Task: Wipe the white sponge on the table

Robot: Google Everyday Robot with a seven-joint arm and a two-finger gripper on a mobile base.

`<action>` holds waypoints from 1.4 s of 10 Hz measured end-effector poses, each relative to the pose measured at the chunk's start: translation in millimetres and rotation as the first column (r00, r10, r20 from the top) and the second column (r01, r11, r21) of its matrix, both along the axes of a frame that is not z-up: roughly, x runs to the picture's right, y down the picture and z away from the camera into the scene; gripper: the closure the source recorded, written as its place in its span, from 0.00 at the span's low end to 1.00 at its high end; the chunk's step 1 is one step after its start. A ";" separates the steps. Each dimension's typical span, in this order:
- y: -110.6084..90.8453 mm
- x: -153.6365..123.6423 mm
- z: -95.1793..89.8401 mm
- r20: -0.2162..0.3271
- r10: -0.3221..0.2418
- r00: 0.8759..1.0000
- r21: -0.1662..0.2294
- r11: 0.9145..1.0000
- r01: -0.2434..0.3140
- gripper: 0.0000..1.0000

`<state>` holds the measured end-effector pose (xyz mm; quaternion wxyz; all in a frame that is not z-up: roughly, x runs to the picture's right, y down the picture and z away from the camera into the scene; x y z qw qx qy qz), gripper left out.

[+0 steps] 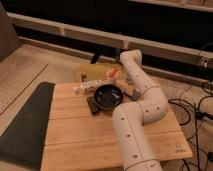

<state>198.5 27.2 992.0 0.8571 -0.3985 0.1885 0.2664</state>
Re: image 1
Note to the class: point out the dark brown rectangular block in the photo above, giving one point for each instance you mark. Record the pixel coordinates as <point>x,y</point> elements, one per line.
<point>92,105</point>

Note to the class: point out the dark green floor mat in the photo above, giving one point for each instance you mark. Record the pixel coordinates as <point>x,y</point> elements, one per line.
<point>23,141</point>

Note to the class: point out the orange pink toy item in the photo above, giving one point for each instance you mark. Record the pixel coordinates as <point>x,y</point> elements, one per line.
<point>113,73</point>

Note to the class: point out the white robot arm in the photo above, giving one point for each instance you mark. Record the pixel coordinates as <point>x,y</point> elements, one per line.
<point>129,118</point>

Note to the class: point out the dark round bowl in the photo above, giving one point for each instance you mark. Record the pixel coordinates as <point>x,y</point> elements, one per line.
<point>107,97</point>

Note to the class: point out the yellow cutting board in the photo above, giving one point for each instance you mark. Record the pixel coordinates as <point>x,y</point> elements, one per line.
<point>96,71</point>

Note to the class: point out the beige bread piece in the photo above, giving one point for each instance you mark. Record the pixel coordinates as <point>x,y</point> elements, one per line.
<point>124,86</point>

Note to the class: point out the white metal rail frame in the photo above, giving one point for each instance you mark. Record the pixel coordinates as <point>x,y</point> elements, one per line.
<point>202,59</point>

